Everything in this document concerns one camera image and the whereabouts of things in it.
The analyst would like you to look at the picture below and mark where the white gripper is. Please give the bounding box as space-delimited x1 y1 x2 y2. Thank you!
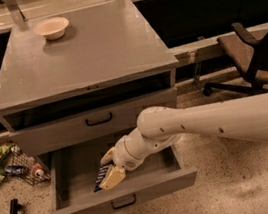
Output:
92 138 147 192

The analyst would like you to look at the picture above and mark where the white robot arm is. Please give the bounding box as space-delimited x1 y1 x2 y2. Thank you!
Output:
95 93 268 190

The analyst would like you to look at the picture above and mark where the grey closed upper drawer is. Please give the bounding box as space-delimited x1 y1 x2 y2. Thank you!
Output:
10 87 177 157

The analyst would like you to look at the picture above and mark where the grey open lower drawer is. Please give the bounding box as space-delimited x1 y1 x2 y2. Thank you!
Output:
50 131 197 214

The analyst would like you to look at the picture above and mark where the grey drawer cabinet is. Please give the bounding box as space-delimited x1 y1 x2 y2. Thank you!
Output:
0 0 204 214

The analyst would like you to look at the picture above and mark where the red white can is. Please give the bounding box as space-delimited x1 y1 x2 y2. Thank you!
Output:
31 164 45 178

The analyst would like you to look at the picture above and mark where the blue snack bag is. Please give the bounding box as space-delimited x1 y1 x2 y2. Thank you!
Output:
5 165 28 176

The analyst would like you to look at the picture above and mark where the white paper bowl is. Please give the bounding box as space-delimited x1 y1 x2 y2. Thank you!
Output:
33 17 69 41

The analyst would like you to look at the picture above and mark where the black office chair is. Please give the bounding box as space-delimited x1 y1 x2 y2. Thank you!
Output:
202 23 268 96

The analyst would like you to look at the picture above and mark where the black drawer handle lower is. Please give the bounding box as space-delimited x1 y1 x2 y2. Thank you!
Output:
111 193 137 210

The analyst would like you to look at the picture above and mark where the black drawer handle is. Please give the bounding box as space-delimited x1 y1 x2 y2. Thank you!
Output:
111 193 137 210
84 112 113 127

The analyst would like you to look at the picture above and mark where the black drawer handle upper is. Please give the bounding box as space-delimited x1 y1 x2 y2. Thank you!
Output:
84 112 113 127

